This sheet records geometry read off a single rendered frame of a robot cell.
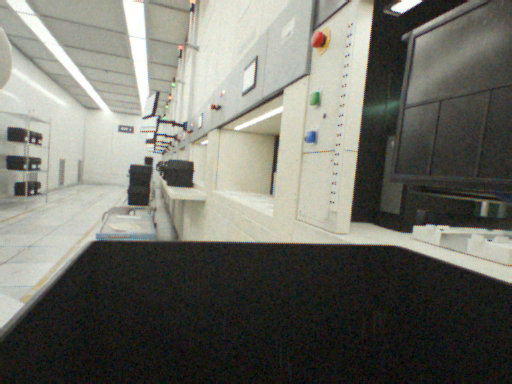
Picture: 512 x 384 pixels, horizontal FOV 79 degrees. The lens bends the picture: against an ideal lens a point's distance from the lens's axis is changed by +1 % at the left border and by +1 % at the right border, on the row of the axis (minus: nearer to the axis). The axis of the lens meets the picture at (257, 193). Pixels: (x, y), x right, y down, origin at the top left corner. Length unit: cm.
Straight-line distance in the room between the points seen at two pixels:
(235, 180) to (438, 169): 192
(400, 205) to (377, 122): 27
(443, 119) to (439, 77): 5
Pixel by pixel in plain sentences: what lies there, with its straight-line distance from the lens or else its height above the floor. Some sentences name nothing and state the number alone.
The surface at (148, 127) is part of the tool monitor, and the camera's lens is 530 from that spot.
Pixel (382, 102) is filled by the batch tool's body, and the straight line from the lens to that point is 106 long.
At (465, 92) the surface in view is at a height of 108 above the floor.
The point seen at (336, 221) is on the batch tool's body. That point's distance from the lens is 74.
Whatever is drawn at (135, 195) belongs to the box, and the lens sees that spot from 420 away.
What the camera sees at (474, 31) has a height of 114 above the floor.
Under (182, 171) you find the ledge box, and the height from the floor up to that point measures 95.
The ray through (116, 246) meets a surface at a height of 93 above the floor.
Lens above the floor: 99
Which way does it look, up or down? 4 degrees down
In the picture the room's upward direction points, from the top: 5 degrees clockwise
